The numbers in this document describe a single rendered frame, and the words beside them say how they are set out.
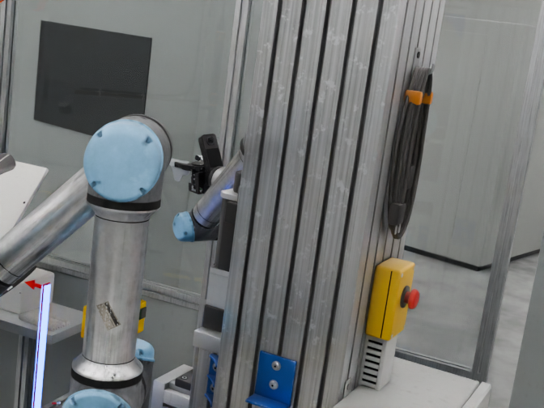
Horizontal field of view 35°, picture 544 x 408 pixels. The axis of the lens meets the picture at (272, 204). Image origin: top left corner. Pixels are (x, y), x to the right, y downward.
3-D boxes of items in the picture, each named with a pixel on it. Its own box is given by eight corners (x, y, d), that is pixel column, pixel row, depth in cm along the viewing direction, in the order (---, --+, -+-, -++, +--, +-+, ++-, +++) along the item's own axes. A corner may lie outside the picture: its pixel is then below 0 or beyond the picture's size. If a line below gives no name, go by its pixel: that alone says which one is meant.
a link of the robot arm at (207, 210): (278, 135, 183) (178, 255, 216) (316, 137, 190) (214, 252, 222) (258, 93, 188) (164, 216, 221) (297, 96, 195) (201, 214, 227)
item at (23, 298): (14, 291, 295) (17, 261, 293) (53, 303, 289) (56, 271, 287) (-20, 303, 279) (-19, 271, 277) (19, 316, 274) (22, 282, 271)
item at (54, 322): (36, 313, 277) (36, 307, 277) (71, 326, 271) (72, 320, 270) (16, 320, 270) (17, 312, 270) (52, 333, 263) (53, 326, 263)
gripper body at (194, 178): (186, 189, 241) (210, 200, 231) (185, 159, 238) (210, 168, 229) (209, 186, 245) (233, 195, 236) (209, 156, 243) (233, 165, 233)
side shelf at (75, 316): (10, 298, 297) (10, 290, 296) (97, 324, 284) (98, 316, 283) (-41, 316, 275) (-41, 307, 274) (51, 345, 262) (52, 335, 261)
